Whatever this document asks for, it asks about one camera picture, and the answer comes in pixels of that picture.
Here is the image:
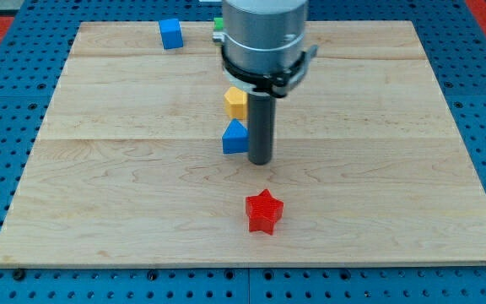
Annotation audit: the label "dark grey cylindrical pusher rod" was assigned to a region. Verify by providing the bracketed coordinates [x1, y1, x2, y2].
[247, 95, 276, 166]

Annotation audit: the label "black clamp ring mount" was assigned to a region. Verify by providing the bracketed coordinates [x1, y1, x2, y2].
[221, 45, 318, 99]

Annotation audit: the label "red star block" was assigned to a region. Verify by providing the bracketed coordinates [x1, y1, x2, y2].
[245, 189, 284, 236]

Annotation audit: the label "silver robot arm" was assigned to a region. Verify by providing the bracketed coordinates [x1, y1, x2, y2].
[213, 0, 318, 166]

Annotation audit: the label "blue triangle block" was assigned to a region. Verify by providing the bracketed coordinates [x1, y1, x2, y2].
[222, 119, 248, 154]

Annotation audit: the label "yellow pentagon block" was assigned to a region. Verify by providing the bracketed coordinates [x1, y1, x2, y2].
[224, 86, 247, 120]

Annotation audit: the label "green block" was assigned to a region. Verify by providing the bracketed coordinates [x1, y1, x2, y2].
[213, 17, 224, 30]

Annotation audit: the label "blue cube block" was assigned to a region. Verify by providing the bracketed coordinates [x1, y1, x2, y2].
[159, 19, 184, 50]

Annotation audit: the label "light wooden board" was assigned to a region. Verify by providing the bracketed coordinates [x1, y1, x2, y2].
[0, 21, 486, 269]

